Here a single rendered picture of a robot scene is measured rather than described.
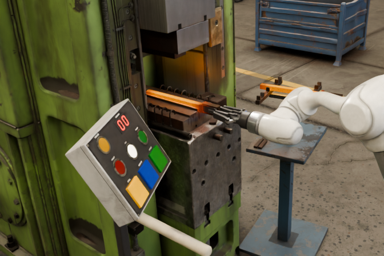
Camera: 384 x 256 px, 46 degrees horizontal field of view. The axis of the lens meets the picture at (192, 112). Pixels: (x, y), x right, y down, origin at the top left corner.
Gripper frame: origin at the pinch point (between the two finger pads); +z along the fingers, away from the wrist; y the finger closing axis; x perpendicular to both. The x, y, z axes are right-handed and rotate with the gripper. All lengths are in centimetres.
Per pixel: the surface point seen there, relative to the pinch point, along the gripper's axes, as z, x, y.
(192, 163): -1.2, -19.2, -15.1
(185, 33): 5.9, 33.9, -7.6
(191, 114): 5.2, -1.4, -6.7
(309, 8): 128, -41, 356
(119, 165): -15, 10, -64
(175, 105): 17.5, -1.6, -3.5
